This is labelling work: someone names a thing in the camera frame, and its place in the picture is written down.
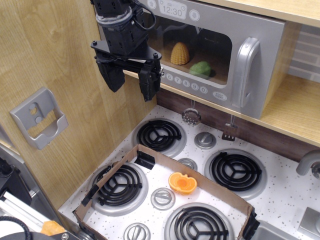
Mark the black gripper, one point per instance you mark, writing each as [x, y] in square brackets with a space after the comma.
[126, 48]

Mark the grey toy sink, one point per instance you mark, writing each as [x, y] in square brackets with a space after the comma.
[309, 227]

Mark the centre grey stove knob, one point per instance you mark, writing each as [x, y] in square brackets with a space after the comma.
[163, 199]

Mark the orange toy pumpkin half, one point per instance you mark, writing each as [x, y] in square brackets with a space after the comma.
[182, 183]

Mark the grey stove knob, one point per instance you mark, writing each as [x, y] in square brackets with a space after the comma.
[205, 140]
[163, 199]
[137, 231]
[189, 163]

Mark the back grey stove knob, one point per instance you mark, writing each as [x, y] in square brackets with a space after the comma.
[205, 140]

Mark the front right black burner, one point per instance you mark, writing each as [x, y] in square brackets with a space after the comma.
[199, 223]

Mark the black hanging spatula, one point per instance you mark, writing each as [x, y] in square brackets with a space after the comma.
[230, 130]

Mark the front grey stove knob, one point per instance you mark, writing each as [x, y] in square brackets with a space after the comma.
[137, 231]

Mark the black burner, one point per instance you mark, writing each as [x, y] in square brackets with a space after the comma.
[235, 171]
[159, 135]
[199, 223]
[122, 188]

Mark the front left black burner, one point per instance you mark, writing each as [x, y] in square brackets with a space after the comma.
[122, 188]

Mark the brown cardboard barrier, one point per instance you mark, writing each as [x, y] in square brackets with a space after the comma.
[146, 195]

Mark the orange object bottom left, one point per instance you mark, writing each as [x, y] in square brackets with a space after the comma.
[51, 227]

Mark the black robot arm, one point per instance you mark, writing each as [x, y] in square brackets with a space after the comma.
[118, 7]

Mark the back left black burner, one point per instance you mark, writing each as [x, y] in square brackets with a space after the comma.
[159, 135]

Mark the grey toy microwave door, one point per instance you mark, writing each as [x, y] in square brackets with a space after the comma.
[241, 48]

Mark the back right black burner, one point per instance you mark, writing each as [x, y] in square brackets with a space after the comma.
[235, 171]

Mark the middle grey stove knob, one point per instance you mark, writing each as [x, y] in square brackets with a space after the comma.
[189, 163]

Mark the grey toy faucet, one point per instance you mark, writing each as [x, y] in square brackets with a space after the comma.
[310, 161]

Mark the grey wall phone holder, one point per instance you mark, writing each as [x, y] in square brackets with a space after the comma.
[33, 111]

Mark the yellow toy corn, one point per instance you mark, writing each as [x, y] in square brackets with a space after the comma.
[180, 54]

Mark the green toy vegetable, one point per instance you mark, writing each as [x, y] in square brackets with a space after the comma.
[200, 69]

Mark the silver hanging strainer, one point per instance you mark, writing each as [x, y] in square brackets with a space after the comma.
[191, 116]

